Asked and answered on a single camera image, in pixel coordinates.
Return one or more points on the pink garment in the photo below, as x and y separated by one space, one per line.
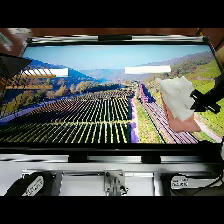
181 126

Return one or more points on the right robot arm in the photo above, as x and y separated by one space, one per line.
216 93

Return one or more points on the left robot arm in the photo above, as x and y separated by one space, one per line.
11 65

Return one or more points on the silver frame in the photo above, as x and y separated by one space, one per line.
100 166

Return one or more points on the white T-shirt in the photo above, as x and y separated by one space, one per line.
176 96

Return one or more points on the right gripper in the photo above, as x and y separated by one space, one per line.
206 103

